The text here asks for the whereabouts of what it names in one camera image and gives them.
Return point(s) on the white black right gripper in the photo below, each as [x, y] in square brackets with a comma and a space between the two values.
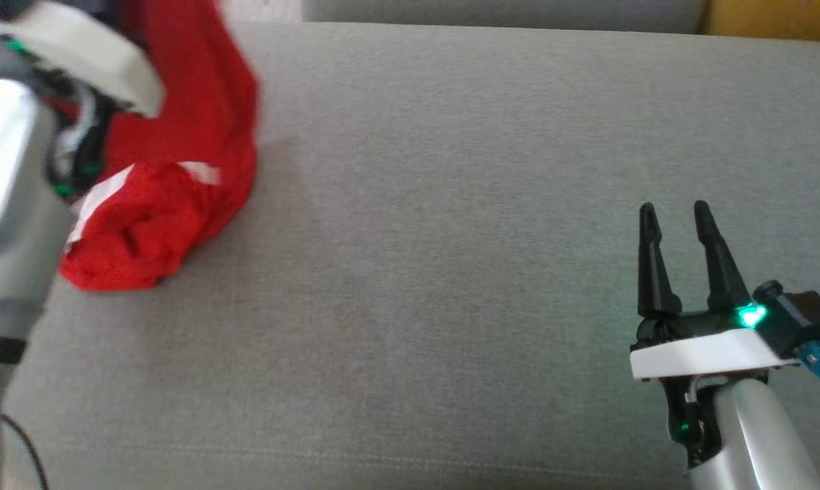
[709, 354]

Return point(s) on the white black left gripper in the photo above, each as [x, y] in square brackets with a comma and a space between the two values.
[90, 54]

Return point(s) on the red Bulls basketball jersey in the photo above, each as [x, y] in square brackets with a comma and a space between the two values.
[199, 88]

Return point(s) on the red shorts with white stripe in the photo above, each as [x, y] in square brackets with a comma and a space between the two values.
[158, 231]

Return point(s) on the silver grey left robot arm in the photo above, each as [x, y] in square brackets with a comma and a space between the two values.
[8, 204]

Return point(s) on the grey sofa seat cushion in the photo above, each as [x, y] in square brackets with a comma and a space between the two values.
[450, 238]

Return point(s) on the yellow cushion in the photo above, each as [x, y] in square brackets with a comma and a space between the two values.
[777, 17]

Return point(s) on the grey sofa back cushion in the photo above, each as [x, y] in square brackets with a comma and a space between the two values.
[505, 12]

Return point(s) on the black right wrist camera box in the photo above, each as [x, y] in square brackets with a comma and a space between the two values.
[801, 316]

